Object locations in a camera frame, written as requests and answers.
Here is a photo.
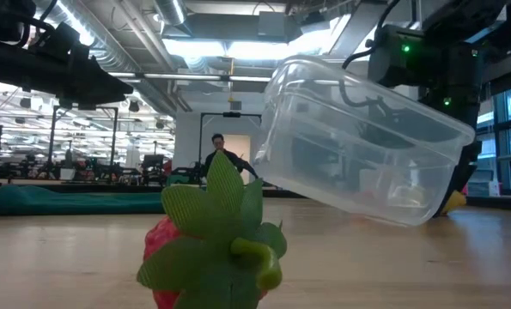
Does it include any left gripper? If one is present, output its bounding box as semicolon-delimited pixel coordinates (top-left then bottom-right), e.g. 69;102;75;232
22;45;135;109

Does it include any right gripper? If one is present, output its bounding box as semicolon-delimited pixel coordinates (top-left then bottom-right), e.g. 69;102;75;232
417;81;484;218

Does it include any yellow toy lemon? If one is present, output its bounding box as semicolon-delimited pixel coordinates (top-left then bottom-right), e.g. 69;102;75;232
441;191;468;215

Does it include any clear plastic tupperware container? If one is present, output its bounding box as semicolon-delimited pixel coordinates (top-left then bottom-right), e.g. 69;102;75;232
252;54;477;227

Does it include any red toy strawberry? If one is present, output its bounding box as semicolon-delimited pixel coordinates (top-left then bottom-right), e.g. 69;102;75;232
136;149;289;309

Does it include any dark green cloth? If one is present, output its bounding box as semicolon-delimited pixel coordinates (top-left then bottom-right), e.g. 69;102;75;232
0;184;167;217

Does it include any person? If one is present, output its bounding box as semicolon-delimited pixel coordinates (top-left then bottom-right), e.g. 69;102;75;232
200;132;259;180

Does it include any grey ceiling box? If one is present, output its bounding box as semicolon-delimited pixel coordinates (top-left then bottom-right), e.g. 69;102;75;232
257;10;303;42

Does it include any silver ventilation duct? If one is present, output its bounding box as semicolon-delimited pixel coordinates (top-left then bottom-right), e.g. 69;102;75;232
31;0;183;117

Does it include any black aluminium table frame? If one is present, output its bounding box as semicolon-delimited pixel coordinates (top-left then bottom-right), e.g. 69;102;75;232
0;179;511;212

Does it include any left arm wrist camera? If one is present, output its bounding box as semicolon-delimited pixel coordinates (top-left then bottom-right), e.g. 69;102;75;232
29;21;92;59

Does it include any black gantry frame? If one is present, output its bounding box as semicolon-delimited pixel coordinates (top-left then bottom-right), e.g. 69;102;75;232
198;111;263;185
47;105;119;173

